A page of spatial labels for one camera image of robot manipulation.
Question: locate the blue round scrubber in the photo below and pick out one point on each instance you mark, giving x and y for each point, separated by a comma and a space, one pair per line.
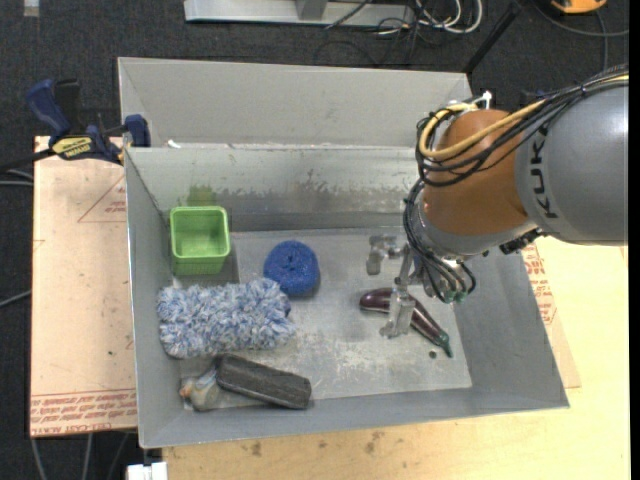
291, 268

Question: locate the green plastic basket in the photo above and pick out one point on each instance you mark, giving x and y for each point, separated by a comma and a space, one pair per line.
200, 240

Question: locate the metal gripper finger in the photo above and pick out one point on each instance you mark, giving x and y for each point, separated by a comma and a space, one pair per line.
398, 315
376, 255

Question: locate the purple toy eggplant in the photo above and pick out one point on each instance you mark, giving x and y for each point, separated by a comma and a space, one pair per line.
374, 300

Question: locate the brown cardboard board, red print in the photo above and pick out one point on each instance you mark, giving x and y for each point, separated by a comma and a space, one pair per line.
80, 293

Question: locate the dark grey flat block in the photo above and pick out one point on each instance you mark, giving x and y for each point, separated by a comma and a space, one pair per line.
262, 382

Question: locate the grey metal bin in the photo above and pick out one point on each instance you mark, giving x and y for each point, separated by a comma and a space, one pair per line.
340, 368

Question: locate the blue and white fluffy duster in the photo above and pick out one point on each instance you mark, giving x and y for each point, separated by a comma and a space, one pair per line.
220, 318

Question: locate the black cylinder on white bracket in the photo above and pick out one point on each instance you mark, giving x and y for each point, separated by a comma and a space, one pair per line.
517, 243

